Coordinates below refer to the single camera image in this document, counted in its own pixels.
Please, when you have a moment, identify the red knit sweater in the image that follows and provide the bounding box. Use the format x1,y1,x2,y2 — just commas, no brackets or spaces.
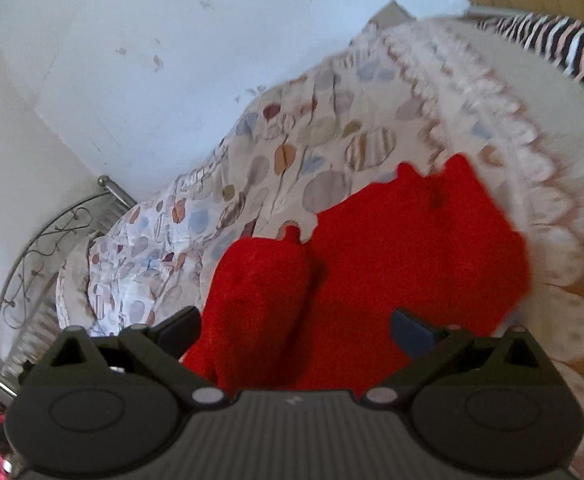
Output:
184,155,530,394

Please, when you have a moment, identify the beige pillow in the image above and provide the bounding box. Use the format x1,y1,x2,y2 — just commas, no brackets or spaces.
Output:
54,232,102,336

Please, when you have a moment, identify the metal bed headboard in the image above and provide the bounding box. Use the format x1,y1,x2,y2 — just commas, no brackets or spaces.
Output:
0,176,136,399

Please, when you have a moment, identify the striped bed sheet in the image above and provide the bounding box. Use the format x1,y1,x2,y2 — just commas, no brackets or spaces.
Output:
478,13,584,88

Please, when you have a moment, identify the patterned shell print duvet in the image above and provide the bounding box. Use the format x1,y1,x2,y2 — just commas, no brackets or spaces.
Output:
88,20,584,478

